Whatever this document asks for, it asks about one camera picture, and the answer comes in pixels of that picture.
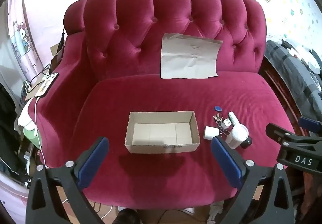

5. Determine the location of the smartphone on sofa arm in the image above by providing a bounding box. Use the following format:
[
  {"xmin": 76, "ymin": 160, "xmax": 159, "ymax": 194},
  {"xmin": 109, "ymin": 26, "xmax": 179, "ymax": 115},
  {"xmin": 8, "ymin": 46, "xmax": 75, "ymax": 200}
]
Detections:
[{"xmin": 34, "ymin": 72, "xmax": 59, "ymax": 98}]

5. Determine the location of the cotton swab plastic jar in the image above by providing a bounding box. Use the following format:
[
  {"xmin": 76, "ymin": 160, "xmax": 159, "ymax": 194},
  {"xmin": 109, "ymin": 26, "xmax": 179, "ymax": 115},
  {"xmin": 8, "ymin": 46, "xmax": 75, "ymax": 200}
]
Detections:
[{"xmin": 225, "ymin": 124, "xmax": 249, "ymax": 149}]

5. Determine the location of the large white charger adapter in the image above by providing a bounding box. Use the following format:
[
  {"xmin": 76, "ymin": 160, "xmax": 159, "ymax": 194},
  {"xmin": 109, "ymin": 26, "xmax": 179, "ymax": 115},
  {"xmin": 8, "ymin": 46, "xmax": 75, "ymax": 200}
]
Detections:
[{"xmin": 203, "ymin": 126, "xmax": 220, "ymax": 141}]

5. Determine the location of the brown paper sheet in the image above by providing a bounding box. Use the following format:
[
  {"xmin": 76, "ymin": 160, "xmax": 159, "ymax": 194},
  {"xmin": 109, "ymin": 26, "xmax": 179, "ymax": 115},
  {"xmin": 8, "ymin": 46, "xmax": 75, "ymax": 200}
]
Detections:
[{"xmin": 160, "ymin": 34, "xmax": 223, "ymax": 79}]

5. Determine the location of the metal key bunch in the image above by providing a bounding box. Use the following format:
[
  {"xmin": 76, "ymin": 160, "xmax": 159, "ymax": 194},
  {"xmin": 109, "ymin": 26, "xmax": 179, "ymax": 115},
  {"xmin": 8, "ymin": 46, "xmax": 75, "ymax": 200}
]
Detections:
[{"xmin": 213, "ymin": 113, "xmax": 223, "ymax": 126}]

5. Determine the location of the small white tube bottle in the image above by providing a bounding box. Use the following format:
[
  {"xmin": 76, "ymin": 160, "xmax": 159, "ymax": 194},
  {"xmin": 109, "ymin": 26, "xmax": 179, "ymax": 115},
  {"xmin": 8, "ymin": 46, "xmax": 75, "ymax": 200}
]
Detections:
[{"xmin": 228, "ymin": 111, "xmax": 240, "ymax": 126}]

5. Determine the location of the grey plaid blanket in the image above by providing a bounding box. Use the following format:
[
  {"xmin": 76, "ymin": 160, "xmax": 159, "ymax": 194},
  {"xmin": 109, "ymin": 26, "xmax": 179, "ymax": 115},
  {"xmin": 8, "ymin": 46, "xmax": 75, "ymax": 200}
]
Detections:
[{"xmin": 264, "ymin": 40, "xmax": 321, "ymax": 121}]

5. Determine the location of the small black round object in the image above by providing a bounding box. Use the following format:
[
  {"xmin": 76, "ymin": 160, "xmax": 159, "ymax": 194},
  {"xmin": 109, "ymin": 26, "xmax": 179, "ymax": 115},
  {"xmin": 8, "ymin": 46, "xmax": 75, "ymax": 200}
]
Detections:
[{"xmin": 240, "ymin": 136, "xmax": 253, "ymax": 149}]

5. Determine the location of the hello kitty pink curtain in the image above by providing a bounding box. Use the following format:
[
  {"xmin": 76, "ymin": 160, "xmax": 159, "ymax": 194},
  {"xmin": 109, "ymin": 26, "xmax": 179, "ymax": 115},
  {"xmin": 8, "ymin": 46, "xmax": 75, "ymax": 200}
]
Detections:
[{"xmin": 7, "ymin": 0, "xmax": 43, "ymax": 81}]

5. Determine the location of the blue oval key fob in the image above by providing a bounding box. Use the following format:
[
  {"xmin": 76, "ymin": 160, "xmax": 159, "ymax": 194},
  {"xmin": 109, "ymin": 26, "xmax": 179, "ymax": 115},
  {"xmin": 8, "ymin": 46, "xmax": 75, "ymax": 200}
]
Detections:
[{"xmin": 215, "ymin": 106, "xmax": 222, "ymax": 112}]

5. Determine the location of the small white plug adapter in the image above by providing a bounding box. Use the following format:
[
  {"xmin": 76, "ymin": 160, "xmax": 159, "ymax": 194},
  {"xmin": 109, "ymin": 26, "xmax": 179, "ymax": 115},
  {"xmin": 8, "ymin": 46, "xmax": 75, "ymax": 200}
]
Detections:
[{"xmin": 220, "ymin": 118, "xmax": 232, "ymax": 130}]

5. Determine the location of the cardboard box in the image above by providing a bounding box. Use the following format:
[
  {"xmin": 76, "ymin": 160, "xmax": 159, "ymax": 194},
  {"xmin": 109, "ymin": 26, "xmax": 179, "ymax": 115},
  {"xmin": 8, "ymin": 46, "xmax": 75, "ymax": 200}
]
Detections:
[{"xmin": 124, "ymin": 111, "xmax": 200, "ymax": 154}]

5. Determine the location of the red velvet tufted sofa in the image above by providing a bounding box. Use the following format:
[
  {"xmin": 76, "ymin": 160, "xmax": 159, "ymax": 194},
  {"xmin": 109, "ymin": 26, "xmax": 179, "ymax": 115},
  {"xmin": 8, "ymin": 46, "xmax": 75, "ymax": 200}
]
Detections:
[{"xmin": 28, "ymin": 0, "xmax": 293, "ymax": 209}]

